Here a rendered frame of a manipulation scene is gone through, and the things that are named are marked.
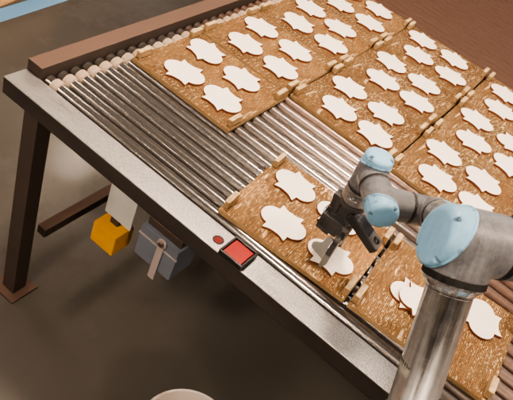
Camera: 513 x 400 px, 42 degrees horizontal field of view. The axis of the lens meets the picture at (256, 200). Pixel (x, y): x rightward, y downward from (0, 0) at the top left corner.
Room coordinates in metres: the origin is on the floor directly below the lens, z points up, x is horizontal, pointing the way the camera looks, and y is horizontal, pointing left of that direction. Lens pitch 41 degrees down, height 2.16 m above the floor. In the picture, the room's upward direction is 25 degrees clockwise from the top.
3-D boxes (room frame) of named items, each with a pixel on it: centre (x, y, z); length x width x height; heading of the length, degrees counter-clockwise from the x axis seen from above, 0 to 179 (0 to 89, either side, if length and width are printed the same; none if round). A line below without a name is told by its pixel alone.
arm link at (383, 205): (1.26, -0.27, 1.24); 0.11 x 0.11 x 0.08; 20
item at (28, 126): (1.48, 0.69, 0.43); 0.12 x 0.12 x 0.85; 70
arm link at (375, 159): (1.34, -0.22, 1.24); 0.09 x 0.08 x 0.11; 20
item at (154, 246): (1.28, 0.17, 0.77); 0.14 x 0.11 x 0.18; 70
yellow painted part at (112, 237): (1.34, 0.35, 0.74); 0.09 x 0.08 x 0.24; 70
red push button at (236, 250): (1.22, -0.02, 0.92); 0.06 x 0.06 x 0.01; 70
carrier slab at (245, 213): (1.45, -0.16, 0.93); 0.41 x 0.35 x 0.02; 74
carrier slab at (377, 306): (1.33, -0.57, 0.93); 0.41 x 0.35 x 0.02; 75
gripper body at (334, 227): (1.35, -0.22, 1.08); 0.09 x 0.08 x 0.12; 74
